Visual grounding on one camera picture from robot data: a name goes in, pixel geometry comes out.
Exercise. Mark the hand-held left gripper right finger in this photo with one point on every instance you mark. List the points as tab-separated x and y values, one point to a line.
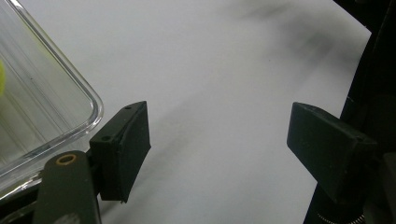
330	149

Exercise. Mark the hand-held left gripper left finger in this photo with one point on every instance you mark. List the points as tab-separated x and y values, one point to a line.
123	152

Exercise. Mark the clear plastic tray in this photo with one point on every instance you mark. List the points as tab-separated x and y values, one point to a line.
40	102

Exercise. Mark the yellow tennis ball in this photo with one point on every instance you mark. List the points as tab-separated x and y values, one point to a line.
1	77

